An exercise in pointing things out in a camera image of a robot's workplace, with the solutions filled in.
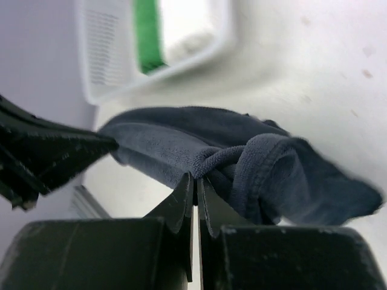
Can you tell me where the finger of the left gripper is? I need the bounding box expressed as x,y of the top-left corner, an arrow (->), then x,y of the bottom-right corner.
1,97 -> 118,210

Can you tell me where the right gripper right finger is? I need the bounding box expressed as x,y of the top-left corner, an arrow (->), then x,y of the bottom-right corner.
197,179 -> 386,290

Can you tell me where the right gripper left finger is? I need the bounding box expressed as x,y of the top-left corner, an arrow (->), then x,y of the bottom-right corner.
1,173 -> 194,290

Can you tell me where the dark blue towel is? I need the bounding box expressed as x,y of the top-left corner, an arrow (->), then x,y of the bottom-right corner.
99,106 -> 383,225

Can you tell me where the white plastic basket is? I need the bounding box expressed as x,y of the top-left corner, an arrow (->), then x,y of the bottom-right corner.
75,1 -> 236,105

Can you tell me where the green rolled towel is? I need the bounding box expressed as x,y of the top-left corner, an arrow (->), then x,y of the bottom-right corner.
134,0 -> 165,74

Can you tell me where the white rolled towel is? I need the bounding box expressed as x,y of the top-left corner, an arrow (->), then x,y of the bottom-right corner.
157,0 -> 218,65

